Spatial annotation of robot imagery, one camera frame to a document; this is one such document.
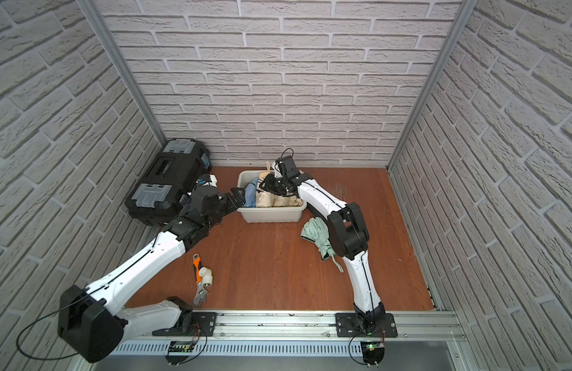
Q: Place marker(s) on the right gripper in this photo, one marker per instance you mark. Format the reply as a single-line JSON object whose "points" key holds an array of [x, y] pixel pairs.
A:
{"points": [[269, 186]]}

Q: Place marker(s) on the beige umbrella black stripes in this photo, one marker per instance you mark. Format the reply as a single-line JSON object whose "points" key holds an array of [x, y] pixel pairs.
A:
{"points": [[264, 198]]}

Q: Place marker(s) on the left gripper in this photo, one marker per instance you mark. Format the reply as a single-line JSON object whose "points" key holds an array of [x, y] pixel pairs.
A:
{"points": [[228, 202]]}

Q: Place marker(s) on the orange handled wrench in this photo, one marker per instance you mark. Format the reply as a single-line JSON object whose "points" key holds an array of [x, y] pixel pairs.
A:
{"points": [[201, 292]]}

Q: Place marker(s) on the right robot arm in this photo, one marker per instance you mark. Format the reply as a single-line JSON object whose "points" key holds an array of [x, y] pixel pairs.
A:
{"points": [[348, 234]]}

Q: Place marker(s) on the white plastic storage box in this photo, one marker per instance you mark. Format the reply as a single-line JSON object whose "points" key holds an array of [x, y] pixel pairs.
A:
{"points": [[270, 214]]}

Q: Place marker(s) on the mint green umbrella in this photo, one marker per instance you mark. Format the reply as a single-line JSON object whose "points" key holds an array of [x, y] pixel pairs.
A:
{"points": [[316, 231]]}

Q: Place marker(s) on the right circuit board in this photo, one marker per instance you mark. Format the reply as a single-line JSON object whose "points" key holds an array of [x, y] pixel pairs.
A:
{"points": [[373, 353]]}

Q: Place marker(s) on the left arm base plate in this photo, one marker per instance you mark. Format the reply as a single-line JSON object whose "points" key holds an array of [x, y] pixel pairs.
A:
{"points": [[189, 323]]}

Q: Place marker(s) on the left circuit board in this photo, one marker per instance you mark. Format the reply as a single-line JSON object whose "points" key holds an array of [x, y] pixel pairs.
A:
{"points": [[183, 348]]}

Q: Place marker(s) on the aluminium front rail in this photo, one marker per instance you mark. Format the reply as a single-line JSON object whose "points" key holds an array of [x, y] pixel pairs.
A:
{"points": [[285, 325]]}

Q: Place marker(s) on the periwinkle blue umbrella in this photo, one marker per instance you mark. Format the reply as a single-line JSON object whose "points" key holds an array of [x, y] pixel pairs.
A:
{"points": [[250, 193]]}

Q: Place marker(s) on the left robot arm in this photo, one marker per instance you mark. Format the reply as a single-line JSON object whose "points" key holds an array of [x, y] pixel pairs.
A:
{"points": [[94, 320]]}

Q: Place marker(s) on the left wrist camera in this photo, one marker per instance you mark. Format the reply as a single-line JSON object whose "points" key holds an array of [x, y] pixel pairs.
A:
{"points": [[207, 180]]}

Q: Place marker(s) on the beige umbrella black handle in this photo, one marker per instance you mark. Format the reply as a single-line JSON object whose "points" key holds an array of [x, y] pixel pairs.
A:
{"points": [[290, 201]]}

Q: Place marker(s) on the circuit board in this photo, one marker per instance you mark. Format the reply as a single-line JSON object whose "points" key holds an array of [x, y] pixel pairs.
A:
{"points": [[373, 353], [183, 348]]}

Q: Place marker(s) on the white pipe fitting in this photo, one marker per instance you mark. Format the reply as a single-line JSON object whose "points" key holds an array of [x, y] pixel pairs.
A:
{"points": [[206, 276]]}

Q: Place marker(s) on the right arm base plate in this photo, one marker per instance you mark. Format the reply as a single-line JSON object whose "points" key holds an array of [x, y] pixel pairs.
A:
{"points": [[348, 325]]}

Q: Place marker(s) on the black grey toolbox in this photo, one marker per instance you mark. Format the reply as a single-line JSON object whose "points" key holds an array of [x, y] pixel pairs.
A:
{"points": [[162, 191]]}

